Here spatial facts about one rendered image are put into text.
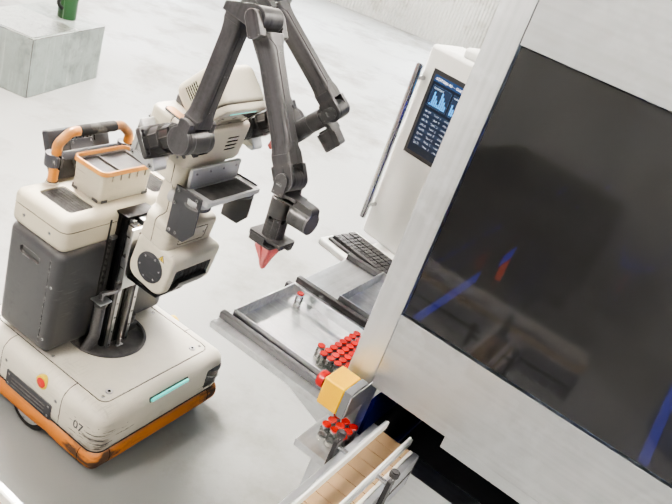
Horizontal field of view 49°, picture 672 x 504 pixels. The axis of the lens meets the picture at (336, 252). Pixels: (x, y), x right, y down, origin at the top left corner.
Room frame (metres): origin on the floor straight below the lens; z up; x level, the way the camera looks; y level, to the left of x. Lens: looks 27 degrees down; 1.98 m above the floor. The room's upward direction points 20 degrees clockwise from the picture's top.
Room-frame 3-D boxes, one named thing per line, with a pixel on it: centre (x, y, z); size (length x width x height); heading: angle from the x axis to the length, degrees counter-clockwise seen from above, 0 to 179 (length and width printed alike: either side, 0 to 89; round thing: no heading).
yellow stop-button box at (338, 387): (1.32, -0.12, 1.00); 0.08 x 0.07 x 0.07; 65
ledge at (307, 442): (1.29, -0.15, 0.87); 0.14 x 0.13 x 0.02; 65
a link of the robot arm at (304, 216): (1.63, 0.13, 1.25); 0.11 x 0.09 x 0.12; 64
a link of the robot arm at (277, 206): (1.64, 0.16, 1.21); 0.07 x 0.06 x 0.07; 64
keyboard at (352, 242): (2.34, -0.16, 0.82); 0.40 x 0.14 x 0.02; 54
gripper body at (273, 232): (1.65, 0.16, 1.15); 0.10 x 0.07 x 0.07; 64
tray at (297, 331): (1.64, -0.01, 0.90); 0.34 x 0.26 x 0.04; 64
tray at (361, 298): (1.90, -0.26, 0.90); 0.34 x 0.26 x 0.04; 65
